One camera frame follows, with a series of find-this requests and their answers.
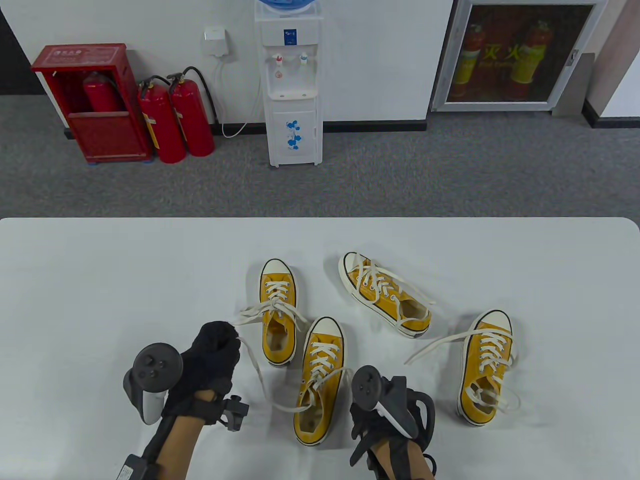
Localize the person's left hand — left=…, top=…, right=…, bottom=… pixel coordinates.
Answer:
left=162, top=321, right=242, bottom=421

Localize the person's right hand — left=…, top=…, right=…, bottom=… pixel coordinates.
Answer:
left=350, top=400, right=426, bottom=466

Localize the person's left forearm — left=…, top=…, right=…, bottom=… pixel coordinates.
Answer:
left=150, top=390, right=216, bottom=480

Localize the person's right forearm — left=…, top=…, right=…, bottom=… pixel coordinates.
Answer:
left=367, top=440, right=436, bottom=480

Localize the grey tracking controller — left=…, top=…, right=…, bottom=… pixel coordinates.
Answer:
left=351, top=366, right=436, bottom=442
left=123, top=342, right=184, bottom=426

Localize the black labelled box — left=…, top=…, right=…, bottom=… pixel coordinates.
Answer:
left=116, top=454, right=151, bottom=480

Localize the red fire extinguisher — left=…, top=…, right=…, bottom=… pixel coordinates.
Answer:
left=82, top=71, right=123, bottom=113
left=137, top=76, right=187, bottom=164
left=167, top=66, right=219, bottom=157

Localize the red fire extinguisher cabinet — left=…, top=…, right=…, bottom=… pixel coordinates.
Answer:
left=30, top=43, right=153, bottom=165

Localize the white water dispenser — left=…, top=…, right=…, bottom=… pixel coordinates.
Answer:
left=254, top=5, right=323, bottom=168

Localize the glass door fire cabinet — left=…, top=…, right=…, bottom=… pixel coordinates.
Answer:
left=430, top=0, right=608, bottom=113

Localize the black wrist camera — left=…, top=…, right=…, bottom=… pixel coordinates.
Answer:
left=220, top=395, right=250, bottom=432

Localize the white power cable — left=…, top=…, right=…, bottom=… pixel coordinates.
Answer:
left=212, top=57, right=263, bottom=139

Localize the white wall box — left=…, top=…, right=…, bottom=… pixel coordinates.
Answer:
left=202, top=26, right=235, bottom=62

